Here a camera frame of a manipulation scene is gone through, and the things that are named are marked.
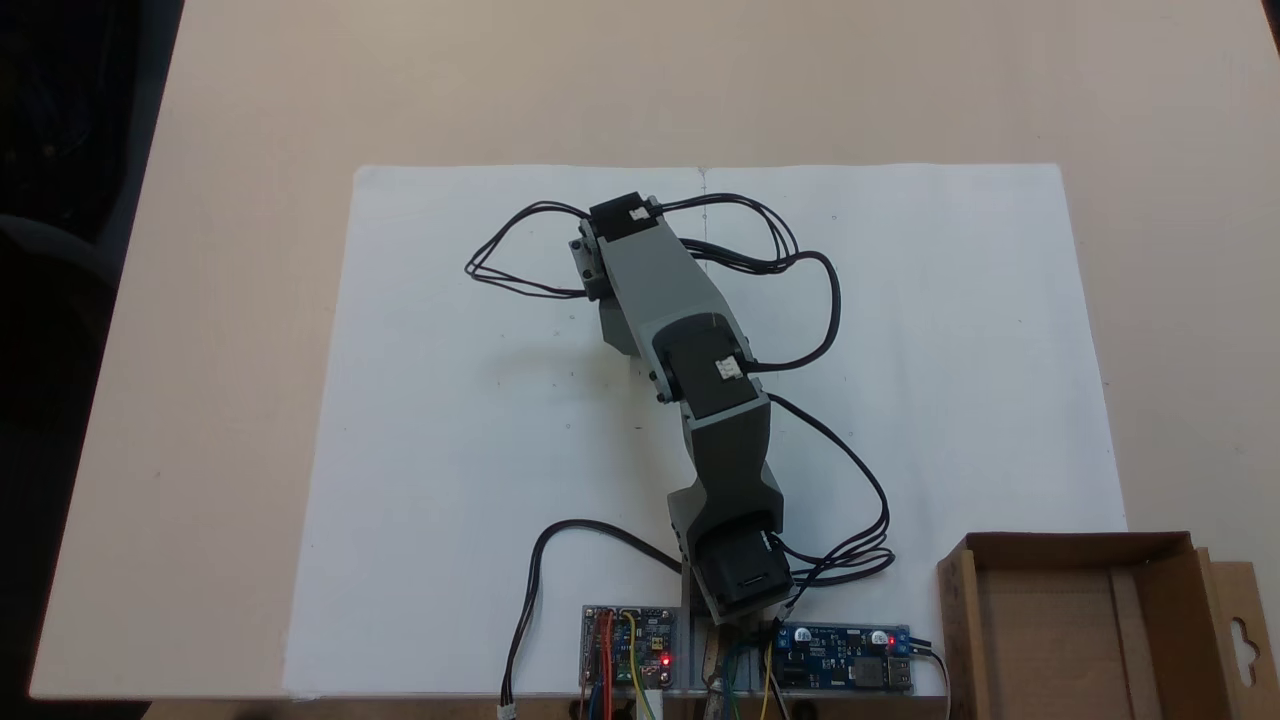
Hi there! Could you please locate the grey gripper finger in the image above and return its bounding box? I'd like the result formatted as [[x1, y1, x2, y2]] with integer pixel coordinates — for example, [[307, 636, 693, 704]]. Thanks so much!
[[597, 295, 644, 355]]

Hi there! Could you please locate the white paper sheet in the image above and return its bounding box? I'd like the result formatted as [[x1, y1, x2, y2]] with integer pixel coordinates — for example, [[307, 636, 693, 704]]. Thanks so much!
[[700, 163, 1132, 701], [283, 164, 708, 700]]

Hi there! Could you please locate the grey controller circuit board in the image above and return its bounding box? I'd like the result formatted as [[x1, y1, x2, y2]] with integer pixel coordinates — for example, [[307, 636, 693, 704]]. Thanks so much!
[[581, 604, 680, 693]]

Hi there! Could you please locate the blue circuit board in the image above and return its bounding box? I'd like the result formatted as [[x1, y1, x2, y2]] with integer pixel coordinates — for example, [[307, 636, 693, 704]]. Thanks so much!
[[774, 624, 917, 695]]

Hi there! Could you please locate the brown cardboard box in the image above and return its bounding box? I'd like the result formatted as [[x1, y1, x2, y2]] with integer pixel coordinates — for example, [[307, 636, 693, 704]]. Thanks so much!
[[937, 531, 1268, 720]]

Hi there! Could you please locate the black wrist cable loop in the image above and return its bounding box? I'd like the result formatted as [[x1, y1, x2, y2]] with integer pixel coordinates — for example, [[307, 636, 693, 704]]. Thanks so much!
[[464, 200, 603, 300]]

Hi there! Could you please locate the black forearm cable loop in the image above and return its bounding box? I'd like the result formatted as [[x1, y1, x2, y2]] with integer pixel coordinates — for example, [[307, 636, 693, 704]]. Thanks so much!
[[658, 194, 843, 374]]

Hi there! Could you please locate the black cable with white plug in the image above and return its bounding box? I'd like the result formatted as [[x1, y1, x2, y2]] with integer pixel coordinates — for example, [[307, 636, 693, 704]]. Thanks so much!
[[497, 519, 693, 720]]

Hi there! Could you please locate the black shoulder cable loop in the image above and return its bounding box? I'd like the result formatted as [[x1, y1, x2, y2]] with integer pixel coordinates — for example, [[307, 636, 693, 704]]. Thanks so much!
[[764, 394, 898, 593]]

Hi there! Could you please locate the red jumper wire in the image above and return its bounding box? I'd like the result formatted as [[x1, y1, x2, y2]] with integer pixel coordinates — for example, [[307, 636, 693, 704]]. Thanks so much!
[[591, 609, 615, 693]]

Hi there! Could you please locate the yellow jumper wire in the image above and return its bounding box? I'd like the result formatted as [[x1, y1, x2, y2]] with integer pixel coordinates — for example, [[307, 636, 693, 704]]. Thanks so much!
[[621, 617, 660, 720]]

